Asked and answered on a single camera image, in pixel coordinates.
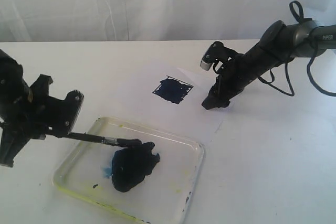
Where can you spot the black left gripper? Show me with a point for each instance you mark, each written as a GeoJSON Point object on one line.
{"type": "Point", "coordinates": [24, 120]}

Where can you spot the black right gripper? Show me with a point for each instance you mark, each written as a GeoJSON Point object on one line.
{"type": "Point", "coordinates": [230, 82]}

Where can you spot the white paper with square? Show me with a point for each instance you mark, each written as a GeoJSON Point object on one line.
{"type": "Point", "coordinates": [169, 99]}

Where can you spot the black paintbrush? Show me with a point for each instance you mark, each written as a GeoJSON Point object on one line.
{"type": "Point", "coordinates": [112, 141]}

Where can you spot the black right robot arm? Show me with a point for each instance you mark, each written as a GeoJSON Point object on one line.
{"type": "Point", "coordinates": [279, 45]}

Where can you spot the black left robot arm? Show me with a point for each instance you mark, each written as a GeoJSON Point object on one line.
{"type": "Point", "coordinates": [13, 84]}

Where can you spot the clear plastic paint tray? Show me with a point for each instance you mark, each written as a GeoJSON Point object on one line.
{"type": "Point", "coordinates": [163, 197]}

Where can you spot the dark blue paint blob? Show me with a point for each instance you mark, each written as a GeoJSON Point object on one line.
{"type": "Point", "coordinates": [131, 165]}

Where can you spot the white backdrop curtain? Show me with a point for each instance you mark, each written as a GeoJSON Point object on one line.
{"type": "Point", "coordinates": [124, 20]}

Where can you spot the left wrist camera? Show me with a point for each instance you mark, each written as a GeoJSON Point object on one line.
{"type": "Point", "coordinates": [62, 114]}

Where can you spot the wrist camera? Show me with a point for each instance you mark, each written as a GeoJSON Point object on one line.
{"type": "Point", "coordinates": [62, 114]}
{"type": "Point", "coordinates": [216, 53]}

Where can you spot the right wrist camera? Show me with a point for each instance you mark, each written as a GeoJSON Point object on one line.
{"type": "Point", "coordinates": [216, 53]}

